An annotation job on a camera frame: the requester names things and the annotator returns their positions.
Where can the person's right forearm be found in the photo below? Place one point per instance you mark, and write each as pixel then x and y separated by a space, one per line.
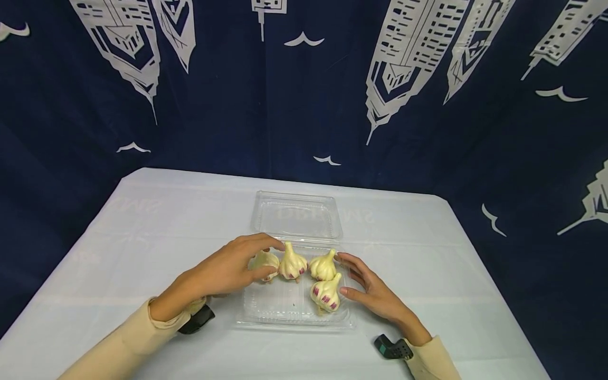
pixel 430 356

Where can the person's right thumb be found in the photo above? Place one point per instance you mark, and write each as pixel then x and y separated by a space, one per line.
pixel 354 294

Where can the person's left index finger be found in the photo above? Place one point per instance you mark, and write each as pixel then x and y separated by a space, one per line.
pixel 267 242

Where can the person's left hand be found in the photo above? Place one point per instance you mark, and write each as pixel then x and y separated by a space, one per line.
pixel 223 269

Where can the clear plastic hinged container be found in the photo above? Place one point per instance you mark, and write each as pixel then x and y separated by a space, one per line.
pixel 282 311

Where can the person's left thumb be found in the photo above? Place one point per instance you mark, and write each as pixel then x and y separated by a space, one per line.
pixel 262 273

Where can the person's right index finger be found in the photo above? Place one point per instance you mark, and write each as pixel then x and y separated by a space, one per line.
pixel 351 259

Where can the person's right hand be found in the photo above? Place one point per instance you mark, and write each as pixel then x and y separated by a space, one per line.
pixel 380 298

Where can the person's left forearm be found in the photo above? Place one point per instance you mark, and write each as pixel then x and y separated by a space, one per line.
pixel 134 332

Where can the black wrist band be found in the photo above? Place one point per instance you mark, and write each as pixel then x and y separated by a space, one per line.
pixel 393 349
pixel 196 320

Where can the garlic bulb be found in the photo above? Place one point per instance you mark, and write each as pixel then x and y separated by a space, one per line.
pixel 291 265
pixel 323 267
pixel 326 294
pixel 267 261

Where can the person's right fingers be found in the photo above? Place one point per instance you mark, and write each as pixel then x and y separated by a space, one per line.
pixel 356 276

